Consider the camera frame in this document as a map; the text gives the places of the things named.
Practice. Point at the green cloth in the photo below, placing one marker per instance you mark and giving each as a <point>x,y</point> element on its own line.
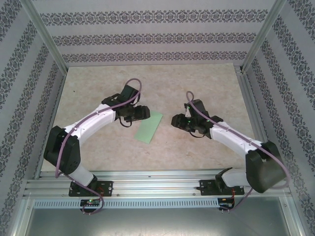
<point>148,127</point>

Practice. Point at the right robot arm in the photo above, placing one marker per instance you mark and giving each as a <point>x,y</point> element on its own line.
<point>233,137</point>

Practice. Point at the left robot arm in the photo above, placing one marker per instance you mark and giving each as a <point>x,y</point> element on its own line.
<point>93,120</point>

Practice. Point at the grey metal sheet panel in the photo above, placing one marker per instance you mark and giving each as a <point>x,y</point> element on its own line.
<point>157,221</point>

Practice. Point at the aluminium side rail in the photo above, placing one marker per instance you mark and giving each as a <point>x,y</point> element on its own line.
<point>247,98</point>
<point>55,103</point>

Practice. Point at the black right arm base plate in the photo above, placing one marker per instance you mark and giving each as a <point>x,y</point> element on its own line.
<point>204,188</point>

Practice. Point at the aluminium mounting rail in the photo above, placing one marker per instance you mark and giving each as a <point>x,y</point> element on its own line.
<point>152,184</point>

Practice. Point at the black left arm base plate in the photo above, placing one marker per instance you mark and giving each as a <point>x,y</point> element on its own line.
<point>107,188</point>

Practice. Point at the aluminium frame post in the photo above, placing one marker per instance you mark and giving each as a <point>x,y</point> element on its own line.
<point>44,32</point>
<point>264,32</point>

